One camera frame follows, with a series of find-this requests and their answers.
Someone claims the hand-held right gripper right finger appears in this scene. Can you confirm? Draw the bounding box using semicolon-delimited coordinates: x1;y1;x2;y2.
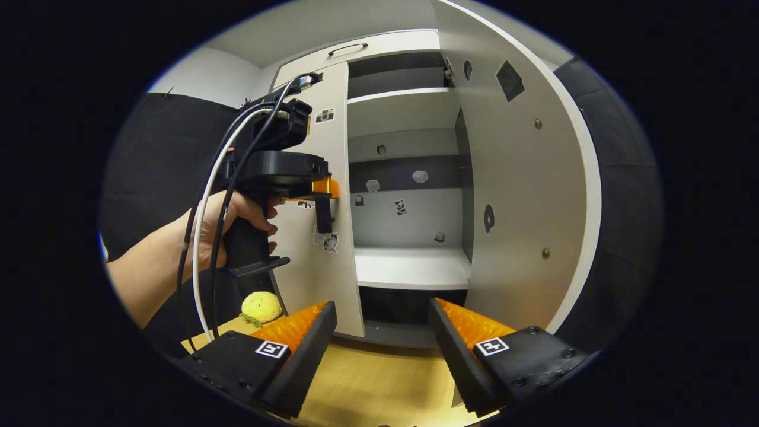
428;297;591;417

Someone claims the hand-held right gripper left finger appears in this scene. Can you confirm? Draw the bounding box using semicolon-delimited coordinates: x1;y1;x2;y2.
178;299;339;419

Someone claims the beige double-door shoe cabinet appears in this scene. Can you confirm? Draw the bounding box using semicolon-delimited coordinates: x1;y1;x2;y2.
270;30;475;350

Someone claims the beige cabinet door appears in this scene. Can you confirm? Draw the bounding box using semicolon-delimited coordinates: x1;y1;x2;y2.
270;61;366;339
430;0;602;336

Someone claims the white cabinet shelf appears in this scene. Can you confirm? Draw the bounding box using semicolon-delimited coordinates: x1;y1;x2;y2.
347;88;462;138
354;246;472;291

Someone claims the grey cabinet shelf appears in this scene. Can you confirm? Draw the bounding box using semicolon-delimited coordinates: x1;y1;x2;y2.
348;66;447;100

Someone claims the beige cabinet drawer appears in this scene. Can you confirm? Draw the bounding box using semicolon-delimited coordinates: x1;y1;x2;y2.
273;31;441;90

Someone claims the yellow plush toy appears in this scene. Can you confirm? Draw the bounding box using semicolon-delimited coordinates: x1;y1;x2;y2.
240;291;284;328

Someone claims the black cable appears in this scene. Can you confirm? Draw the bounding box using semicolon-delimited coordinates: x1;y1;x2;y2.
177;107;261;340
209;72;324;340

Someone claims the white cable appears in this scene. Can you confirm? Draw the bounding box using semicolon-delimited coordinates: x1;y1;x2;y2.
193;107;279;342

